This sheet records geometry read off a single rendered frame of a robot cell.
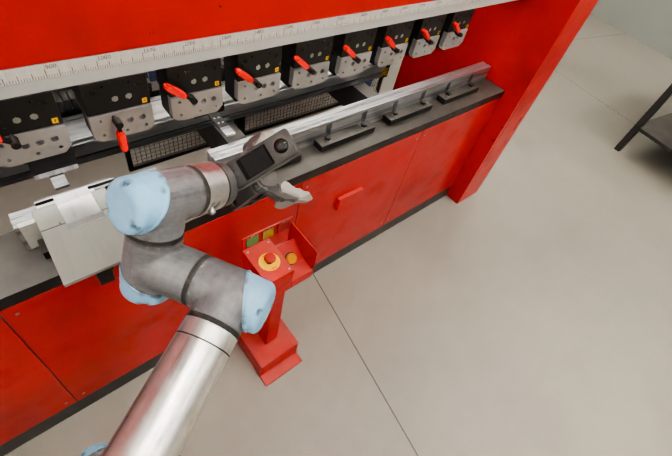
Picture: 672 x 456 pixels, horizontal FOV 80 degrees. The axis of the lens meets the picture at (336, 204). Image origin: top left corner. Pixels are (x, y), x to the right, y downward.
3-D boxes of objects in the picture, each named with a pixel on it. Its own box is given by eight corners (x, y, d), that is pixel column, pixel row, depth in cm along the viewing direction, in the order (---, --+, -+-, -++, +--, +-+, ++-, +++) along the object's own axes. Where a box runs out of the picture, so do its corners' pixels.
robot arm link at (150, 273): (174, 326, 55) (187, 260, 51) (103, 295, 56) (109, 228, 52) (204, 295, 62) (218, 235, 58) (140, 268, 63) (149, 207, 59)
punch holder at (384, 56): (376, 68, 154) (388, 26, 142) (362, 57, 158) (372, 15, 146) (402, 61, 162) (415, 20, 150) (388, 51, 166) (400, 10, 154)
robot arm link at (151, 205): (97, 224, 51) (102, 164, 48) (168, 206, 61) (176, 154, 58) (137, 254, 49) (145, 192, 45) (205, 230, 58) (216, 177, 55)
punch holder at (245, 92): (237, 105, 122) (238, 55, 110) (223, 91, 126) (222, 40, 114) (278, 94, 130) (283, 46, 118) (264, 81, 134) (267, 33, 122)
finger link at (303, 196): (295, 208, 80) (257, 191, 74) (316, 194, 77) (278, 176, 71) (296, 221, 78) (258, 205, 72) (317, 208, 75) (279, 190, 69)
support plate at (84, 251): (65, 287, 94) (63, 285, 93) (32, 213, 105) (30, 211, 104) (143, 253, 103) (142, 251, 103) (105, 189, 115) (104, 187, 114)
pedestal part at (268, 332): (265, 345, 181) (274, 282, 142) (258, 334, 184) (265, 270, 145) (277, 338, 184) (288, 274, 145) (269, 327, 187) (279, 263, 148)
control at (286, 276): (265, 303, 136) (268, 274, 123) (240, 269, 143) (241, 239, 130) (311, 276, 147) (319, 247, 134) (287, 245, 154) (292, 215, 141)
